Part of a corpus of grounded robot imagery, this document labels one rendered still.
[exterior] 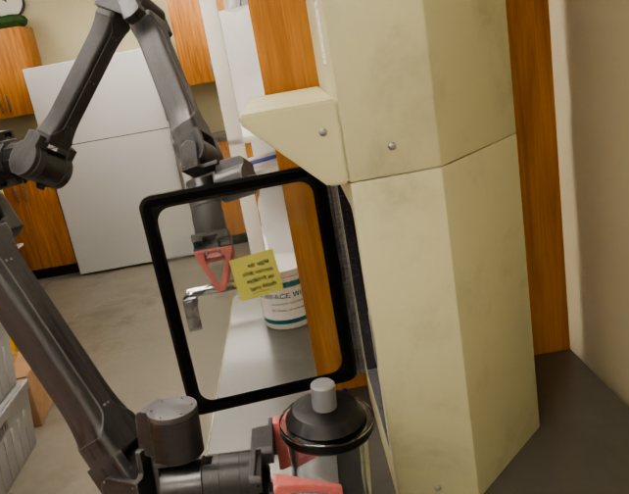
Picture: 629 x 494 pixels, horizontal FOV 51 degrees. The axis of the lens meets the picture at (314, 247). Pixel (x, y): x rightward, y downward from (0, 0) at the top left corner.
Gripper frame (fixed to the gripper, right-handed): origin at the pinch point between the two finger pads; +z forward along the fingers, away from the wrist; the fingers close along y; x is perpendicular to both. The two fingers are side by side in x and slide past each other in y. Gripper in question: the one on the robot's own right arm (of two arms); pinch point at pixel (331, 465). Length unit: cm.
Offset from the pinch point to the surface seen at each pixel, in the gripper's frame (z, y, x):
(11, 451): -136, 188, 113
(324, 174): 3.1, 11.0, -32.0
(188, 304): -20.1, 36.3, -7.5
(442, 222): 16.8, 10.8, -24.5
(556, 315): 46, 47, 8
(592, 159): 50, 42, -23
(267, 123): -2.8, 11.2, -38.6
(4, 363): -138, 207, 79
